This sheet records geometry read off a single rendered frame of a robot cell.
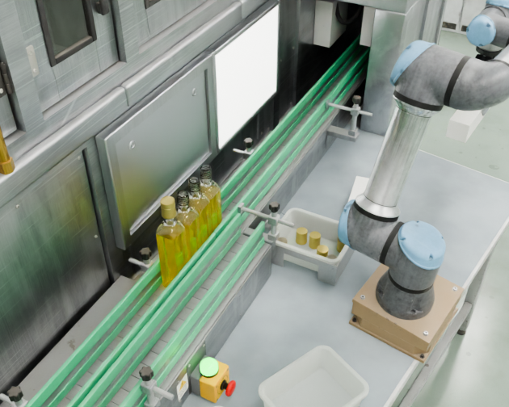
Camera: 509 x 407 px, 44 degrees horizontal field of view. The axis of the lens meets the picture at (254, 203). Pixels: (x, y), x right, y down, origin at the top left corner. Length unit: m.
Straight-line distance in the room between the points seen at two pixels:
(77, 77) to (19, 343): 0.60
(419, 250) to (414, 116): 0.31
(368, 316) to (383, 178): 0.39
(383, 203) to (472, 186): 0.79
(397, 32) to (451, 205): 0.62
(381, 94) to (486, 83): 0.99
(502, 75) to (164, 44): 0.78
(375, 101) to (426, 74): 0.98
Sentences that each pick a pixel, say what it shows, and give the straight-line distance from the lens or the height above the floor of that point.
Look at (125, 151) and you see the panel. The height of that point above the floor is 1.24.
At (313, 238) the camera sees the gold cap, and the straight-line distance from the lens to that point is 1.89.
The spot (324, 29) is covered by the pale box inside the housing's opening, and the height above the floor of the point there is 1.07.
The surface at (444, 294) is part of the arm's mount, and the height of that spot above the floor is 0.84.
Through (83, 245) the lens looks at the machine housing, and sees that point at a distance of 1.56.
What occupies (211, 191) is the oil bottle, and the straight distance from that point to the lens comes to 1.62.
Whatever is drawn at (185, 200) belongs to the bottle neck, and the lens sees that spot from 1.53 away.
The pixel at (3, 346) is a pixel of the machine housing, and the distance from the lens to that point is 1.48.
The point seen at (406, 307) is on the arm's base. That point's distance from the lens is 1.65.
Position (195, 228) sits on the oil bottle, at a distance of 1.58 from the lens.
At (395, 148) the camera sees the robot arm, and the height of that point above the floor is 1.26.
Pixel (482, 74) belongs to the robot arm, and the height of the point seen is 1.45.
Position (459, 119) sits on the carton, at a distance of 1.97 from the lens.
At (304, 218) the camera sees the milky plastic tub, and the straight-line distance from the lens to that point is 1.95.
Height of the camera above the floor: 2.09
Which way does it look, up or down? 40 degrees down
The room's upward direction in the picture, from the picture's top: straight up
